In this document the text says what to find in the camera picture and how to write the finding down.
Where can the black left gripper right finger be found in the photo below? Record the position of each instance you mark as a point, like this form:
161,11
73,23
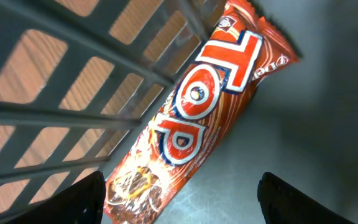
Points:
281,203

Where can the grey plastic mesh basket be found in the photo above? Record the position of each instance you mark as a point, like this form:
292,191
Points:
80,79

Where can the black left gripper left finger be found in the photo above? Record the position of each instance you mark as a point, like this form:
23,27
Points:
81,203

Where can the red TOP biscuit pack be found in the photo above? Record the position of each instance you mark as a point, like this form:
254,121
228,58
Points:
243,50

